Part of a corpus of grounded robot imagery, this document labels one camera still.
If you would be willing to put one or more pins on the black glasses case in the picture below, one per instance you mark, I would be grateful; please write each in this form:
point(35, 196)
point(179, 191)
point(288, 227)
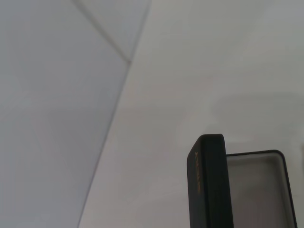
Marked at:
point(209, 185)

